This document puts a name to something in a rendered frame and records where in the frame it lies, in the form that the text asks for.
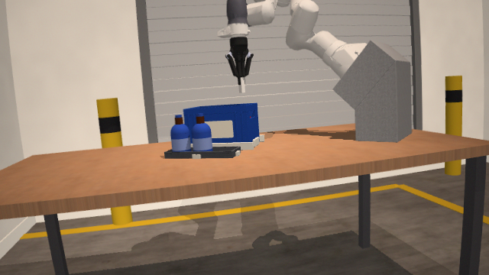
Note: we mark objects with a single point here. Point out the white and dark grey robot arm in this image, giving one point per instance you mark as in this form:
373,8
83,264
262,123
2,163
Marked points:
333,52

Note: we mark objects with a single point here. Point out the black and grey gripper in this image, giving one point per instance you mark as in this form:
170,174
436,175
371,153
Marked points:
239,50

